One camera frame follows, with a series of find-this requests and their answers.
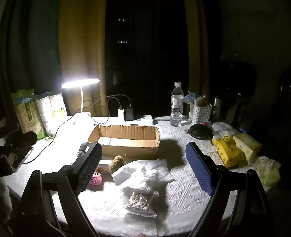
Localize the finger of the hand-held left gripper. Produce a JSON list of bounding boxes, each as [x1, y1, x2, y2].
[[0, 122, 21, 139], [8, 131, 38, 151]]

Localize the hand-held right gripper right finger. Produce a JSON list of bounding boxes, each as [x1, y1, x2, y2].
[[185, 142, 274, 237]]

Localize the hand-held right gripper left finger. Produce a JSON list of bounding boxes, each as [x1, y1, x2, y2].
[[13, 142, 103, 237]]

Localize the pink plush toy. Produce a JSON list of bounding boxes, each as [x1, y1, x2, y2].
[[88, 166, 105, 186]]

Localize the brown fuzzy plush pouch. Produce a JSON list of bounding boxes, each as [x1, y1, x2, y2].
[[107, 155, 125, 174]]

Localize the brown cardboard box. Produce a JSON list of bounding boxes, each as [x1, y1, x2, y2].
[[87, 124, 160, 161]]

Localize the white paper napkins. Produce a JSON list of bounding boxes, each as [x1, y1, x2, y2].
[[111, 160, 176, 191]]

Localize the bag of cotton swabs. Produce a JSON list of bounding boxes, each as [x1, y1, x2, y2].
[[123, 188, 160, 219]]

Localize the small grey figurine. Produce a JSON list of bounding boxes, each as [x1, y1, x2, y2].
[[77, 142, 88, 157]]

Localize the green paper bag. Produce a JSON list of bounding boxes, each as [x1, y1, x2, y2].
[[11, 88, 43, 135]]

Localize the paper cup sleeve tree print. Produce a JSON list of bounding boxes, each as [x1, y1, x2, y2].
[[35, 93, 56, 139]]

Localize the white embossed tablecloth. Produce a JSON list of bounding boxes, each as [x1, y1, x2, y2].
[[7, 115, 272, 237]]

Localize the black round pouch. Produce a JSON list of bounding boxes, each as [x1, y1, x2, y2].
[[189, 124, 213, 139]]

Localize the white paper packets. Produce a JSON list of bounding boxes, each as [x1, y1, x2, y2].
[[212, 122, 233, 139]]

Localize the paper cup sleeve yellow label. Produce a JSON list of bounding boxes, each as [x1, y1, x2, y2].
[[49, 91, 69, 120]]

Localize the pale yellow tissue pack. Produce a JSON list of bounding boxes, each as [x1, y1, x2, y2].
[[233, 133, 263, 163]]

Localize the white perforated basket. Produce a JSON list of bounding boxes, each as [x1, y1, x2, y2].
[[188, 102, 213, 125]]

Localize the dark metal flask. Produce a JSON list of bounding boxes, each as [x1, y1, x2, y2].
[[212, 95, 225, 122]]

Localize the clear water bottle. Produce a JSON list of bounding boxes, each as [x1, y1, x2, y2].
[[170, 82, 185, 127]]

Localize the black power adapter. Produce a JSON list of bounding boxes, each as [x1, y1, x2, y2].
[[125, 105, 134, 121]]

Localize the crumpled clear plastic bag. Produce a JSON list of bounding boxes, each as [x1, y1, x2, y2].
[[253, 156, 282, 187]]

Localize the blue plastic bag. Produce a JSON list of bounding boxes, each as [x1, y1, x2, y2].
[[183, 91, 201, 104]]

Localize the white desk lamp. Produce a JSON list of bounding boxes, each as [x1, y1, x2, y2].
[[61, 78, 101, 127]]

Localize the yellow curtain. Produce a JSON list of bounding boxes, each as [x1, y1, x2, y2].
[[59, 0, 109, 117]]

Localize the thin black lamp cable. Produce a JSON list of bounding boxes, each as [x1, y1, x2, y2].
[[22, 117, 75, 165]]

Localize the black charger cable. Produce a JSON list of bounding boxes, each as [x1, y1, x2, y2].
[[107, 97, 122, 118]]

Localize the black adapter cable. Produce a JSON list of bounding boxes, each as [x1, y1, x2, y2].
[[83, 94, 131, 125]]

